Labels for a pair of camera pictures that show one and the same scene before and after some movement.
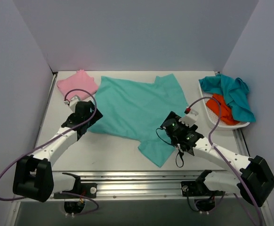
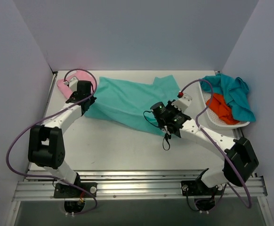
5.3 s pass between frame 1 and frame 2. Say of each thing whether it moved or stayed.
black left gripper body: moved
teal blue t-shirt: stayed
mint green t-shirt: moved
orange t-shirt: stayed
